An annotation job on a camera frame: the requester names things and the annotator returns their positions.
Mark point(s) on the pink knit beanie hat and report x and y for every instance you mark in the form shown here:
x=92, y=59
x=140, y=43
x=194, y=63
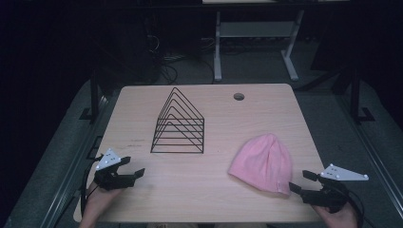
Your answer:
x=263, y=164

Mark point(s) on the black metal stand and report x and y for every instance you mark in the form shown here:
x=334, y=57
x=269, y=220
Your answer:
x=355, y=95
x=94, y=95

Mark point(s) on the person's right hand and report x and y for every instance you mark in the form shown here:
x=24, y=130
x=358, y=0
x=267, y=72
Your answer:
x=340, y=220

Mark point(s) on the person's left hand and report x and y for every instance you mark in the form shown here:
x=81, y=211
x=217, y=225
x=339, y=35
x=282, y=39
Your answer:
x=98, y=201

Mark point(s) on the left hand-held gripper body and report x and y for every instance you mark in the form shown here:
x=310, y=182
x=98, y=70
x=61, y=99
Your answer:
x=109, y=182

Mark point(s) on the aluminium frame rail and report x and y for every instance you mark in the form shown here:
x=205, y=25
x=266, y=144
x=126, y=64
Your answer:
x=72, y=177
x=377, y=158

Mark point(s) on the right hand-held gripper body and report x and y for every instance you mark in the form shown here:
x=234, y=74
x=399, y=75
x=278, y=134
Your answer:
x=329, y=198

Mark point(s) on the white metal desk frame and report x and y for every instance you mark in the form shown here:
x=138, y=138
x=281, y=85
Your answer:
x=253, y=29

